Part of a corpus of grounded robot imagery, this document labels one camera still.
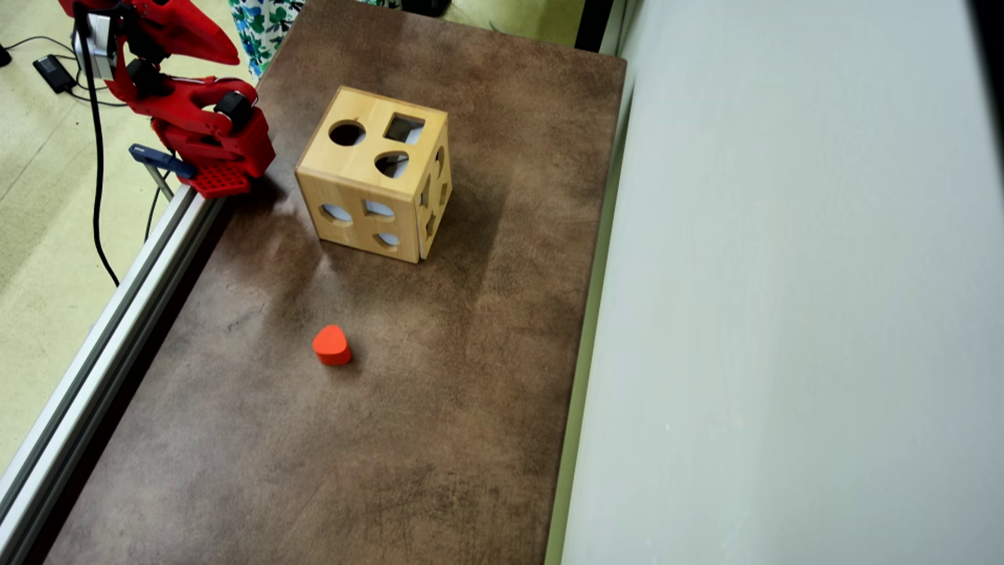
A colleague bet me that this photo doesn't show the floral patterned cloth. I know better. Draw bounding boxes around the floral patterned cloth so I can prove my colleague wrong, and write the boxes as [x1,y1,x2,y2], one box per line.
[227,0,307,79]

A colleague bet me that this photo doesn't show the black vertical post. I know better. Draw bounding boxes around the black vertical post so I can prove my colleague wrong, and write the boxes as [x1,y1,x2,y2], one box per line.
[575,0,614,54]

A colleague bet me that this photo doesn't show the wooden shape sorter box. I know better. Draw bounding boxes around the wooden shape sorter box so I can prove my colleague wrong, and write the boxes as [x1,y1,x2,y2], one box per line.
[295,85,453,264]

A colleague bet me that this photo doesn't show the orange heart-shaped block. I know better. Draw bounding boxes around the orange heart-shaped block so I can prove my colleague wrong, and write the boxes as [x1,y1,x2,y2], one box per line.
[312,324,352,366]

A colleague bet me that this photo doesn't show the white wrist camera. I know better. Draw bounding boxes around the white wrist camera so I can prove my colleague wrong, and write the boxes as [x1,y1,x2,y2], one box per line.
[82,12,118,81]

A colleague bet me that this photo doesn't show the black power adapter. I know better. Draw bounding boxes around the black power adapter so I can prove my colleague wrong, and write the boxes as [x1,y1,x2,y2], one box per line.
[33,53,75,95]

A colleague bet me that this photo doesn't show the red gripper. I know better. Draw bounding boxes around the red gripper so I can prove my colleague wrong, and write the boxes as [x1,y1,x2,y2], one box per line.
[110,0,242,79]

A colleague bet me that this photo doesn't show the blue table clamp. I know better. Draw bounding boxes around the blue table clamp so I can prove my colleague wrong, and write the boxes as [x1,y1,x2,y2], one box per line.
[129,143,197,201]

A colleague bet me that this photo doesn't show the aluminium profile rail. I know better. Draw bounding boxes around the aluminium profile rail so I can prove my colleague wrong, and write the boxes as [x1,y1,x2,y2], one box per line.
[0,182,228,565]

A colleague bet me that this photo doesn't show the thick black camera cable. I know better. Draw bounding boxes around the thick black camera cable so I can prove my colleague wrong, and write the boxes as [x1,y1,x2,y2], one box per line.
[72,4,121,288]

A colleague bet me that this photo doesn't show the thin black adapter cable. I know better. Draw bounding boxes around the thin black adapter cable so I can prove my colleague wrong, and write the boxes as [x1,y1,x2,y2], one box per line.
[4,35,126,108]

